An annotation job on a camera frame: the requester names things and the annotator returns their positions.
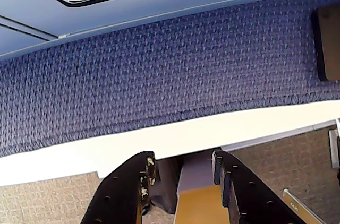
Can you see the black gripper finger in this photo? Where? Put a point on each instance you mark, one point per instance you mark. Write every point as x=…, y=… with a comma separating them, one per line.
x=119, y=197
x=247, y=202

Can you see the brown board with black edge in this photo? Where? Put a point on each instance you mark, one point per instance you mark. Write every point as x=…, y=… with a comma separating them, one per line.
x=330, y=43

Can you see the blue toy kitchen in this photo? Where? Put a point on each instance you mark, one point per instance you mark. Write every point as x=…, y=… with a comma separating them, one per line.
x=186, y=1

